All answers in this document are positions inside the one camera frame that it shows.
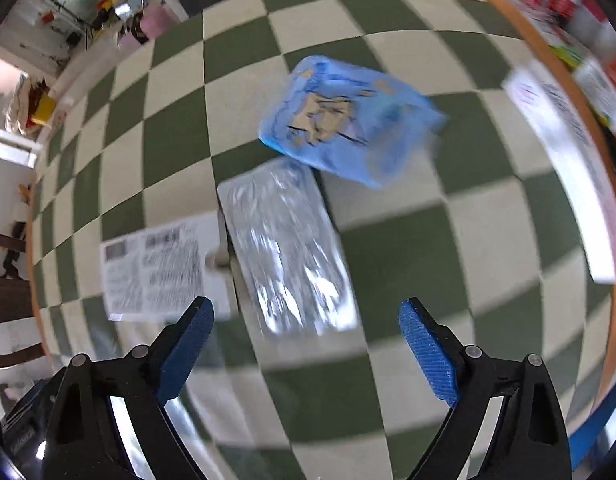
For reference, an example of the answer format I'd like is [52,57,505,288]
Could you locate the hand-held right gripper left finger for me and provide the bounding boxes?
[40,296,215,480]

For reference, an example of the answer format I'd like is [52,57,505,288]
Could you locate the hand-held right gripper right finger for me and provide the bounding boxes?
[399,297,574,480]

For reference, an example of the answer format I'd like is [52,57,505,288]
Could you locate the green white checkered tablecloth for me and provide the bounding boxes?
[28,0,616,480]

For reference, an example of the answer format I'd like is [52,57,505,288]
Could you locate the small green box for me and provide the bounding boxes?
[550,45,587,69]

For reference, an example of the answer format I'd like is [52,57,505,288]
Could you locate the pink suitcase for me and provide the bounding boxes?
[138,7,181,44]

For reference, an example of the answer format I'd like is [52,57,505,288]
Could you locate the dark wooden chair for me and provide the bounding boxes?
[0,230,44,369]

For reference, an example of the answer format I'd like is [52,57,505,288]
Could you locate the long white pink box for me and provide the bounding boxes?
[503,60,616,284]

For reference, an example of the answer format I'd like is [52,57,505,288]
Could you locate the white printed leaflet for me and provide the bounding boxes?
[100,212,239,323]

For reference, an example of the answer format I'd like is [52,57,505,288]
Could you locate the pile of white clothes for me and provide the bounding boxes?
[5,72,43,134]

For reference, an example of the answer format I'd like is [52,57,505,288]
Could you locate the silver blister pack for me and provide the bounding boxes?
[217,160,359,337]

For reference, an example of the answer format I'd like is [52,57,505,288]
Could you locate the blue snack wrapper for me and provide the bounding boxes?
[258,55,449,190]

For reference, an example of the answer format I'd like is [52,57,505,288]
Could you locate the yellow bin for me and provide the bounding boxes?
[30,92,56,126]

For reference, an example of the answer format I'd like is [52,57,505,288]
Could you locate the white green medicine box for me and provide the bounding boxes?
[573,60,616,127]

